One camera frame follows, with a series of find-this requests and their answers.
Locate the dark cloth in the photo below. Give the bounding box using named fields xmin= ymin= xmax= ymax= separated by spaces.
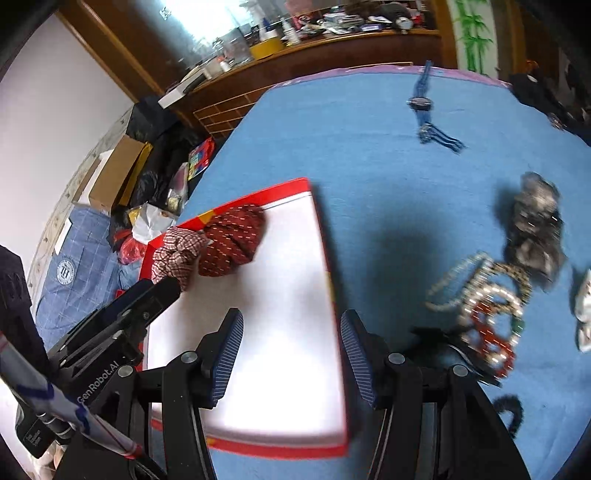
xmin=0 ymin=244 xmax=51 ymax=370

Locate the colourful printed box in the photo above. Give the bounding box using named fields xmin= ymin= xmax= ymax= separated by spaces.
xmin=187 ymin=137 xmax=215 ymax=181

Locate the silver white plastic bag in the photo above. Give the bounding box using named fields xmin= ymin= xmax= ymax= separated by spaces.
xmin=131 ymin=203 xmax=181 ymax=243

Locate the clear plastic container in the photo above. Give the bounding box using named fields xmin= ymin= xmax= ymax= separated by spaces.
xmin=222 ymin=28 xmax=252 ymax=63

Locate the leopard pattern bead bracelet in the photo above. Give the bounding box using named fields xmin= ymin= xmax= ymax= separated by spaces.
xmin=492 ymin=262 xmax=532 ymax=301

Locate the blue striped strap watch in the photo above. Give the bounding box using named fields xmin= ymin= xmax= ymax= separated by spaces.
xmin=406 ymin=60 xmax=467 ymax=155

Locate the red tray with white inside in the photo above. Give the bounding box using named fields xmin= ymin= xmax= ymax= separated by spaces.
xmin=139 ymin=178 xmax=349 ymax=460

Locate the small pale pearl bracelet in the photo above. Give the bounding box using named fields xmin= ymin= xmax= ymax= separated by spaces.
xmin=425 ymin=251 xmax=492 ymax=312

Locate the red white plaid scrunchie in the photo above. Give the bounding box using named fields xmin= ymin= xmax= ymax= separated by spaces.
xmin=151 ymin=227 xmax=208 ymax=291

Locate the yellow box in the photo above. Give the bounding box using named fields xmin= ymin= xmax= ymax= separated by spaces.
xmin=249 ymin=37 xmax=283 ymax=60

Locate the brown wooden cabinet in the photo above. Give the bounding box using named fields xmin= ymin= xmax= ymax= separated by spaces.
xmin=60 ymin=0 xmax=458 ymax=139

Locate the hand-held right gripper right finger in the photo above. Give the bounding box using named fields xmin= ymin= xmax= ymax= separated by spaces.
xmin=340 ymin=309 xmax=533 ymax=480

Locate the green bamboo wall sticker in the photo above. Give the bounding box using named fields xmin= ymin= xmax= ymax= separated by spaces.
xmin=455 ymin=0 xmax=497 ymax=75

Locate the black floor bag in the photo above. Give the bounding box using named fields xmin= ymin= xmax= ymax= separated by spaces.
xmin=124 ymin=97 xmax=204 ymax=208

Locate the black fuzzy hair tie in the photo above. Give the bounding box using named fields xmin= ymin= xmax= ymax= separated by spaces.
xmin=492 ymin=394 xmax=525 ymax=437

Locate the black bag on table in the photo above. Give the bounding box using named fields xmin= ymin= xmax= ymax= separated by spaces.
xmin=508 ymin=60 xmax=591 ymax=139

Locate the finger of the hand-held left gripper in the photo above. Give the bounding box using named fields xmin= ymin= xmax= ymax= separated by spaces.
xmin=110 ymin=278 xmax=155 ymax=317
xmin=121 ymin=276 xmax=182 ymax=326

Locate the large glass pane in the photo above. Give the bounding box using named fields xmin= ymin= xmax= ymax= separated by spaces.
xmin=78 ymin=0 xmax=259 ymax=93

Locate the brown cardboard box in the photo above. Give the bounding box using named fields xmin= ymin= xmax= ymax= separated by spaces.
xmin=88 ymin=136 xmax=153 ymax=215

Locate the pearl bracelet with green bead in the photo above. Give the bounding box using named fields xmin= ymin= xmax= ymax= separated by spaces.
xmin=459 ymin=277 xmax=527 ymax=342

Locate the white striped ribbon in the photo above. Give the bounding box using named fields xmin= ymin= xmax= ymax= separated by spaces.
xmin=0 ymin=339 xmax=141 ymax=460

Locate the white black-dotted scrunchie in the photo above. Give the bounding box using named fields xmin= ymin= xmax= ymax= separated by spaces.
xmin=573 ymin=270 xmax=591 ymax=354

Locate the red bead bracelet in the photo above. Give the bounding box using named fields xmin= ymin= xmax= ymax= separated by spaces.
xmin=468 ymin=300 xmax=518 ymax=377

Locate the grey fuzzy scrunchie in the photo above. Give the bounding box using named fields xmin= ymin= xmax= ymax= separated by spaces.
xmin=501 ymin=172 xmax=568 ymax=291

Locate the white flat box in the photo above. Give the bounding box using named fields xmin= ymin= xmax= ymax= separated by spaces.
xmin=158 ymin=65 xmax=208 ymax=109

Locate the red plastic bag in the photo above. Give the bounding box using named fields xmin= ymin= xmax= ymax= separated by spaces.
xmin=117 ymin=228 xmax=151 ymax=265

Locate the row of shelf clutter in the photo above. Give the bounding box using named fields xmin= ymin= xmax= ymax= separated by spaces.
xmin=203 ymin=0 xmax=437 ymax=61

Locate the dark red dotted scrunchie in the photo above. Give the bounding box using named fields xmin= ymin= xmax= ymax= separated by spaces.
xmin=198 ymin=203 xmax=267 ymax=278

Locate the blue denim cloth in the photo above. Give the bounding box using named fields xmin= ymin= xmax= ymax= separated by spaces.
xmin=34 ymin=205 xmax=144 ymax=342

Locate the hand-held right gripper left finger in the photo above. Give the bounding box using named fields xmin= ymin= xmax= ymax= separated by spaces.
xmin=55 ymin=308 xmax=245 ymax=480

